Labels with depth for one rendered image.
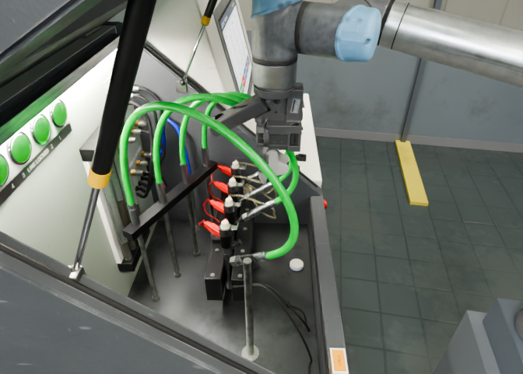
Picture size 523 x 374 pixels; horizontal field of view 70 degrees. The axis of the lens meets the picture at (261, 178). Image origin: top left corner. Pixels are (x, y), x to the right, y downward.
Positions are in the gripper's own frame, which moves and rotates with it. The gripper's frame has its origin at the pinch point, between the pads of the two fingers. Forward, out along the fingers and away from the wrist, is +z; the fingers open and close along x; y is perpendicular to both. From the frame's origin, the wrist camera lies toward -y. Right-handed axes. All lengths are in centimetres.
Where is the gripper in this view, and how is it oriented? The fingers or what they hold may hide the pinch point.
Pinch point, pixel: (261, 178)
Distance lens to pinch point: 75.7
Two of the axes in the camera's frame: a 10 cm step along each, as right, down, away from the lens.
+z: 0.0, 8.1, 5.8
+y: 10.0, 0.3, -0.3
